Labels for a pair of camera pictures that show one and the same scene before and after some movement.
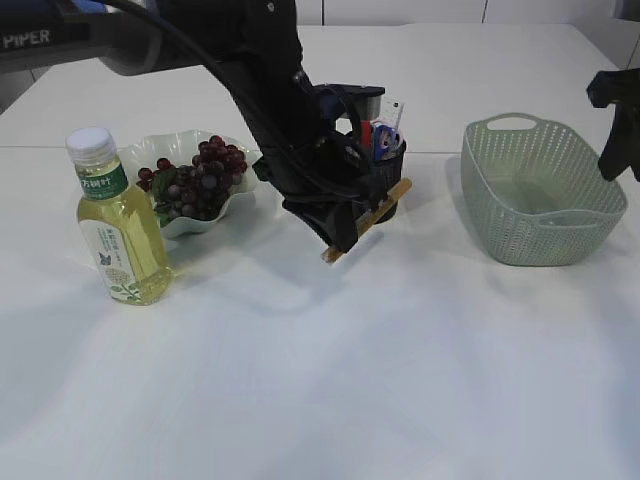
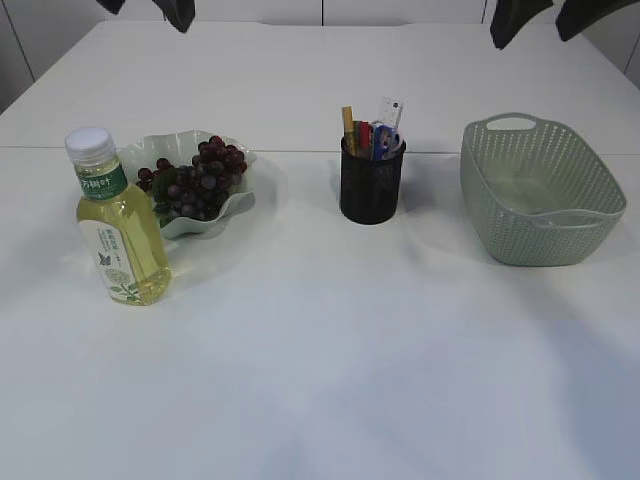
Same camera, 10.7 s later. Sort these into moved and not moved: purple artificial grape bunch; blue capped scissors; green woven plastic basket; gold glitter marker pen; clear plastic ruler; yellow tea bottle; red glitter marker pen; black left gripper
Moved: gold glitter marker pen; black left gripper
Not moved: green woven plastic basket; purple artificial grape bunch; yellow tea bottle; clear plastic ruler; red glitter marker pen; blue capped scissors
